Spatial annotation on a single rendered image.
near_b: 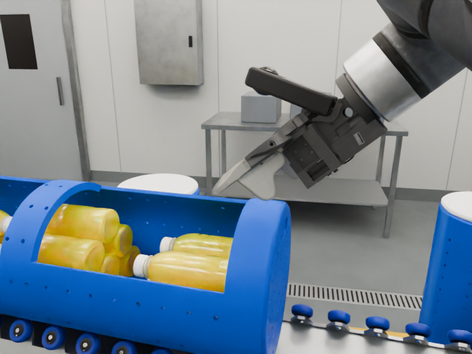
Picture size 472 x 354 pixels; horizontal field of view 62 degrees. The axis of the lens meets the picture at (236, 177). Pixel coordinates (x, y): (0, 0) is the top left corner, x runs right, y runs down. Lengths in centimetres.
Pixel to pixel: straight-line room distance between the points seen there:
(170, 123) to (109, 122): 70
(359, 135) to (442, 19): 20
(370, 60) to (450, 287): 101
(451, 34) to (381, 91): 15
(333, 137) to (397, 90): 9
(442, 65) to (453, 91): 373
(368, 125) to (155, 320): 43
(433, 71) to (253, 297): 37
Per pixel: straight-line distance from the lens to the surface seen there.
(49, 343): 87
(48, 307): 78
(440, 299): 142
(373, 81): 45
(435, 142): 423
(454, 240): 132
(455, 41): 32
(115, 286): 67
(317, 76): 396
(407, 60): 45
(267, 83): 50
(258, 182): 48
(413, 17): 35
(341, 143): 49
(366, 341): 89
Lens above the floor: 149
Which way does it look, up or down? 18 degrees down
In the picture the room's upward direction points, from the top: straight up
